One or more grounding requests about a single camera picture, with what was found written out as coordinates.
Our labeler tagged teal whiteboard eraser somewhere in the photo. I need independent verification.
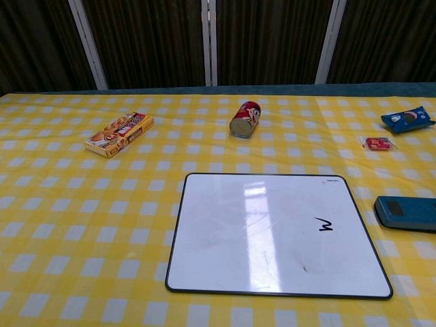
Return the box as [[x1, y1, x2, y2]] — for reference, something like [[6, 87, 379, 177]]
[[373, 195, 436, 234]]

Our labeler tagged white dry-erase board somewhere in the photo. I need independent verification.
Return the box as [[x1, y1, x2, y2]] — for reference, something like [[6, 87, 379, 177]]
[[164, 172, 394, 300]]

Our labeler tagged red cartoon drink can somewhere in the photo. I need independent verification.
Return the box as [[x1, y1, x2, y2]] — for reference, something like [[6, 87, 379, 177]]
[[228, 100, 262, 139]]

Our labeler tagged teal felt table cover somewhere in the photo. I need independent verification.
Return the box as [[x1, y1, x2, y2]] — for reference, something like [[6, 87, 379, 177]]
[[0, 80, 436, 98]]

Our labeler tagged yellow snack box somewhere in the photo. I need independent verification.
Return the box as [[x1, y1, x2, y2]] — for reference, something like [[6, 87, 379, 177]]
[[84, 111, 155, 159]]

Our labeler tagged black pleated curtain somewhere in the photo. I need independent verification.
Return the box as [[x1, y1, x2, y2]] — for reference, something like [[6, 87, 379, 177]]
[[216, 0, 333, 86], [0, 0, 98, 96], [328, 0, 436, 84], [83, 0, 208, 91]]

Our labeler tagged yellow white checkered tablecloth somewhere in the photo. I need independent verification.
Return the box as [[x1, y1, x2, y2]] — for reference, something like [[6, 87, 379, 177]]
[[0, 91, 436, 327]]

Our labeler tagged small red candy packet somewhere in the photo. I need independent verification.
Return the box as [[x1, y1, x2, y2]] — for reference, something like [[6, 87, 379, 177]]
[[360, 135, 398, 152]]

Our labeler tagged blue cookie packet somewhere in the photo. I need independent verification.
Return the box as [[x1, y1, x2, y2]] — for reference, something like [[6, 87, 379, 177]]
[[380, 105, 436, 136]]

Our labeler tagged white frame post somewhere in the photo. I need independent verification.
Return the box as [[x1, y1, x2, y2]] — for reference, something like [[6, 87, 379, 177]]
[[67, 0, 109, 90], [200, 0, 219, 87], [315, 0, 347, 84]]

